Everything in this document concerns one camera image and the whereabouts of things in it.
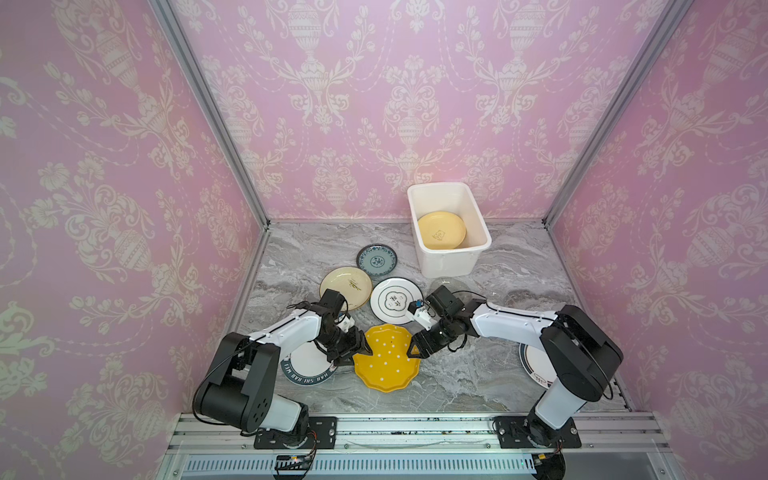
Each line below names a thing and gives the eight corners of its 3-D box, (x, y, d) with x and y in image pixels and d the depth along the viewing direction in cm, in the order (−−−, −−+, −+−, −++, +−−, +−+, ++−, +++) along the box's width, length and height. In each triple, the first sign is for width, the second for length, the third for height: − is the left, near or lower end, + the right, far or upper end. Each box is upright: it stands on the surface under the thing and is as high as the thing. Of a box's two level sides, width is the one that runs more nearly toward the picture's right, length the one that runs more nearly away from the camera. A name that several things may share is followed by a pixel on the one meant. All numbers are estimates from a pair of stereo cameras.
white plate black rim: (369, 325, 95) (369, 322, 93) (371, 281, 105) (371, 277, 104) (424, 325, 95) (424, 322, 93) (420, 281, 105) (421, 277, 104)
